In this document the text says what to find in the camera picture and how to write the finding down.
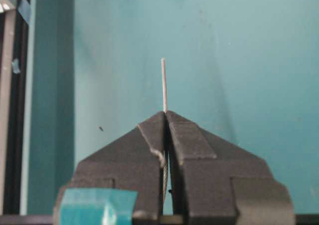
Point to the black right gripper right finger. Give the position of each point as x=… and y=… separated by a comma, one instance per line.
x=223, y=184

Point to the black aluminium extrusion rail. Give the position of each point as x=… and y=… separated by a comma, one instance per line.
x=16, y=118

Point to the teal tape on gripper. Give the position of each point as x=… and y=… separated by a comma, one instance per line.
x=97, y=206

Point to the grey frame post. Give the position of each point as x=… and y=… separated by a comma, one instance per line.
x=8, y=10

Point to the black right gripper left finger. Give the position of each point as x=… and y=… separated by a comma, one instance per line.
x=133, y=162

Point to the blue tape piece on rail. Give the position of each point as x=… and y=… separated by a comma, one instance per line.
x=24, y=10

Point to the small blue tape scrap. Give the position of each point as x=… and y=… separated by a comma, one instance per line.
x=15, y=66

